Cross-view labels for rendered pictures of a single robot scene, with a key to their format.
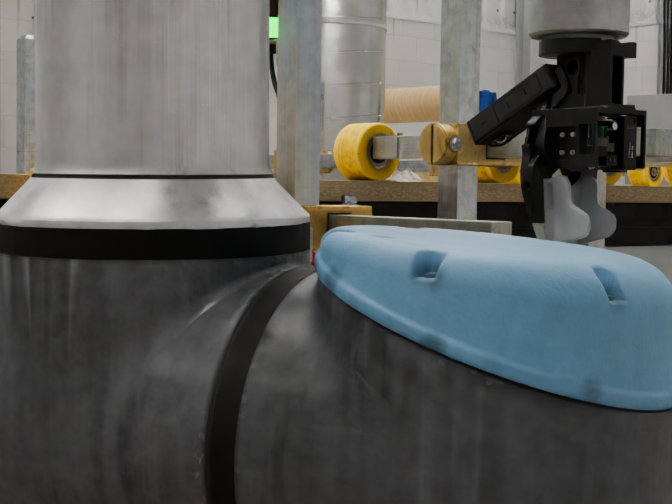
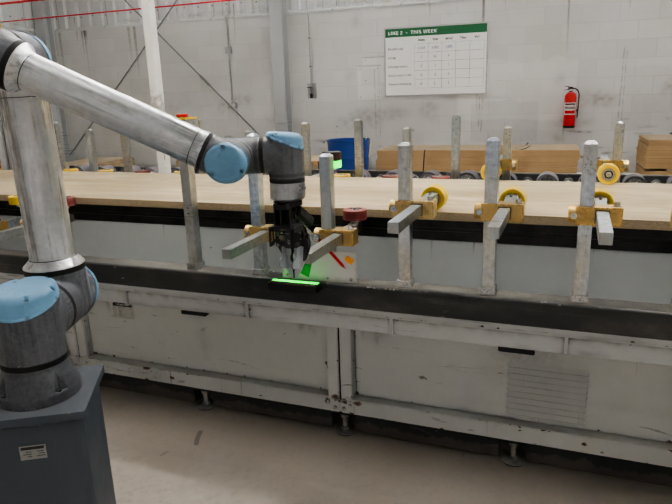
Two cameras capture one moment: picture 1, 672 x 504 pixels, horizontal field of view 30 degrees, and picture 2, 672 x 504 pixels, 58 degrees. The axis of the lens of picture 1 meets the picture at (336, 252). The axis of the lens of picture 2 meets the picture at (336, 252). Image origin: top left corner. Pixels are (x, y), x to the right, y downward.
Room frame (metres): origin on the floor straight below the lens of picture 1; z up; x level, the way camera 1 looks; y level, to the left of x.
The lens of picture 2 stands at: (0.50, -1.61, 1.29)
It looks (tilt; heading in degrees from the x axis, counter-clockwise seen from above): 15 degrees down; 61
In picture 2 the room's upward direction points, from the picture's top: 2 degrees counter-clockwise
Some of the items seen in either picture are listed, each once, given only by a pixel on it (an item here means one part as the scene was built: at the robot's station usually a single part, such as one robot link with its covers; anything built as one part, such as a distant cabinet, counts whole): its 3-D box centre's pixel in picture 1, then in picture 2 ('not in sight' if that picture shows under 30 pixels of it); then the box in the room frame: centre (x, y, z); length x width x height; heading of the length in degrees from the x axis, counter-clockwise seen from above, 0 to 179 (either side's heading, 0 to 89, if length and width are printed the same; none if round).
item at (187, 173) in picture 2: not in sight; (189, 205); (1.07, 0.44, 0.93); 0.05 x 0.05 x 0.45; 39
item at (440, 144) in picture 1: (471, 145); (412, 207); (1.57, -0.17, 0.95); 0.13 x 0.06 x 0.05; 129
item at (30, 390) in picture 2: not in sight; (37, 373); (0.52, -0.07, 0.65); 0.19 x 0.19 x 0.10
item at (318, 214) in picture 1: (311, 227); (335, 235); (1.41, 0.03, 0.85); 0.13 x 0.06 x 0.05; 129
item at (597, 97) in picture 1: (583, 108); (288, 223); (1.14, -0.22, 0.97); 0.09 x 0.08 x 0.12; 39
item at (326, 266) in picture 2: not in sight; (318, 265); (1.36, 0.05, 0.75); 0.26 x 0.01 x 0.10; 129
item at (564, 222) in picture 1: (566, 226); (285, 262); (1.13, -0.21, 0.86); 0.06 x 0.03 x 0.09; 39
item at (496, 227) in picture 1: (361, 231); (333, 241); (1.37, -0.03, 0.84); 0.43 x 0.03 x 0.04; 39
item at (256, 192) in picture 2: not in sight; (257, 207); (1.24, 0.24, 0.93); 0.03 x 0.03 x 0.48; 39
